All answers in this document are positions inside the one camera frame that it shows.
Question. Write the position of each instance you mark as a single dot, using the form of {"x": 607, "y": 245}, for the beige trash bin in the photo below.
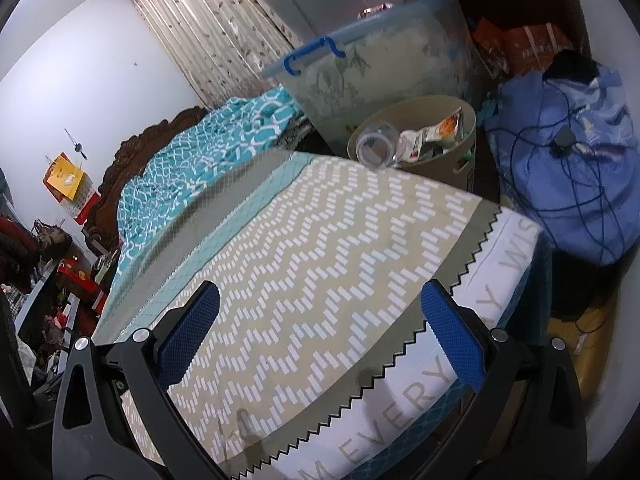
{"x": 450, "y": 170}

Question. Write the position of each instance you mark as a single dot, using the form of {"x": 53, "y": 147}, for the hanging keys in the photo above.
{"x": 76, "y": 146}

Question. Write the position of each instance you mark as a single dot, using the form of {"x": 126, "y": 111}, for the yellow red wall calendar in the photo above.
{"x": 67, "y": 182}

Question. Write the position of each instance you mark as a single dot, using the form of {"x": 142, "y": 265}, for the yellow bag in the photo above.
{"x": 587, "y": 340}

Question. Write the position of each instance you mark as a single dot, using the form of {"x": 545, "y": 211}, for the orange cardboard boxes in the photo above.
{"x": 525, "y": 47}

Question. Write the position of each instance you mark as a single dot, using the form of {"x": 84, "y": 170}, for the blue cloth bag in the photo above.
{"x": 595, "y": 200}

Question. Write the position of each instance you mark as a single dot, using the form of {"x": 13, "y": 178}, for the beige chevron bed sheet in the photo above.
{"x": 310, "y": 270}

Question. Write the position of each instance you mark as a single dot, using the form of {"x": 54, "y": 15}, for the snack wrapper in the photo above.
{"x": 430, "y": 135}

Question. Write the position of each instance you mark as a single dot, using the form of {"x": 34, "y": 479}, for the teal patterned blanket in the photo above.
{"x": 200, "y": 160}

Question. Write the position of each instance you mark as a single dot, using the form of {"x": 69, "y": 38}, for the red clothes pile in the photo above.
{"x": 15, "y": 245}

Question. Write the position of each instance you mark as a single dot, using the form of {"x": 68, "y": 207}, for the grey metal shelf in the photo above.
{"x": 47, "y": 300}

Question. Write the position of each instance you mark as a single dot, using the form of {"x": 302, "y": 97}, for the brown handbag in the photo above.
{"x": 52, "y": 239}

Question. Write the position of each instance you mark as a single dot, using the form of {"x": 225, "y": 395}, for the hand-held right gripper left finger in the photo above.
{"x": 190, "y": 330}

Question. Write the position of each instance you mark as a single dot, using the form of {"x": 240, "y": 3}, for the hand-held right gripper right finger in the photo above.
{"x": 450, "y": 335}

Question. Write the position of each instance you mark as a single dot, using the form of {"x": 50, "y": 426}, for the carved wooden headboard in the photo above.
{"x": 135, "y": 155}

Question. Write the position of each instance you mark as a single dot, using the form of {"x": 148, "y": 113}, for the leaf patterned curtain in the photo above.
{"x": 215, "y": 25}

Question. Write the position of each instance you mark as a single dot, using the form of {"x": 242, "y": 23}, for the black cloth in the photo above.
{"x": 572, "y": 66}

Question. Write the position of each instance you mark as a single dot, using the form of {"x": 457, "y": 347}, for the clear plastic bottle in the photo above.
{"x": 376, "y": 146}

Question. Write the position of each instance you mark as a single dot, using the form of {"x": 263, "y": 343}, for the red box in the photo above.
{"x": 77, "y": 277}

